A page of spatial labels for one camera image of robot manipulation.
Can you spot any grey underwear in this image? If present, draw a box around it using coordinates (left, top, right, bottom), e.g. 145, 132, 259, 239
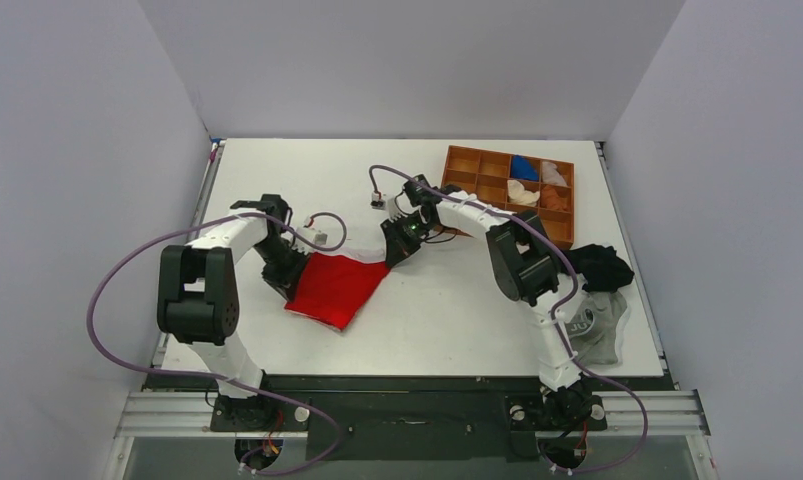
565, 291, 630, 367

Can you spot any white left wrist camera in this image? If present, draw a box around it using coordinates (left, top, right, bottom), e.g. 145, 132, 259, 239
293, 226, 328, 254

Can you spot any orange rolled underwear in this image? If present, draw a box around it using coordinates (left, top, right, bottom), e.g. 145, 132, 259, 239
540, 184, 570, 212

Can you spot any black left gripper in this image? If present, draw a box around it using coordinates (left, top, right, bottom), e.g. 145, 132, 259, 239
253, 237, 312, 304

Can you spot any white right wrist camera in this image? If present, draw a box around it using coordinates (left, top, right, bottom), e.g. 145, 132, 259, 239
370, 191, 407, 221

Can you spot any wooden compartment tray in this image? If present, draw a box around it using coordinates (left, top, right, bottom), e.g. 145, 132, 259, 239
442, 145, 575, 249

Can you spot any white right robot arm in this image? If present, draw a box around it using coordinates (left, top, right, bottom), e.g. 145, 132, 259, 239
380, 175, 581, 427

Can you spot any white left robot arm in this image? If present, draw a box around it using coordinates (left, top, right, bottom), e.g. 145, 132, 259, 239
157, 194, 327, 430

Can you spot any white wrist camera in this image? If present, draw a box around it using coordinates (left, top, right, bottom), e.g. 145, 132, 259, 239
293, 226, 328, 254
370, 191, 407, 221

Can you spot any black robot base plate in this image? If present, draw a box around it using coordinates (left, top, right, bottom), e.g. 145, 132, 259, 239
119, 375, 675, 461

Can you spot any red underwear white trim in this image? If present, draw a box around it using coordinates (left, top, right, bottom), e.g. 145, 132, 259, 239
284, 253, 390, 332

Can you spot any cream rolled underwear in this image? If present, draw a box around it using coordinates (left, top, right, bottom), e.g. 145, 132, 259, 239
507, 179, 540, 206

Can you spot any blue rolled underwear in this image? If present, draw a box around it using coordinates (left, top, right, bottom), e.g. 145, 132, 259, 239
510, 155, 540, 182

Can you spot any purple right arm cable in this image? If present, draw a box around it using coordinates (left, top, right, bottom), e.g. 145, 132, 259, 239
367, 164, 650, 476

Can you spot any black underwear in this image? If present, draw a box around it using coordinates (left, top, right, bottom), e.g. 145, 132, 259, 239
564, 244, 635, 293

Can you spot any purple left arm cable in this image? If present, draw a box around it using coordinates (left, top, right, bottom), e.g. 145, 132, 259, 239
86, 211, 349, 478

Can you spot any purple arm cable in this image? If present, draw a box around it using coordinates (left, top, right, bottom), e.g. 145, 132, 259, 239
367, 164, 650, 476
86, 211, 349, 478

